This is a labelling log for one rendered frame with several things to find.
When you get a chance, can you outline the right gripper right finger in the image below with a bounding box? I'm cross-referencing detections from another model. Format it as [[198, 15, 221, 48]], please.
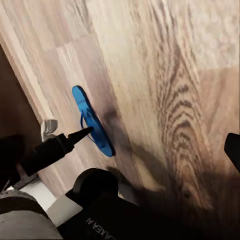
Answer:
[[224, 133, 240, 173]]

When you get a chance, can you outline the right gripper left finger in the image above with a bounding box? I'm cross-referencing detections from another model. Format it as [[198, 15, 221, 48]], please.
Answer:
[[0, 133, 30, 192]]

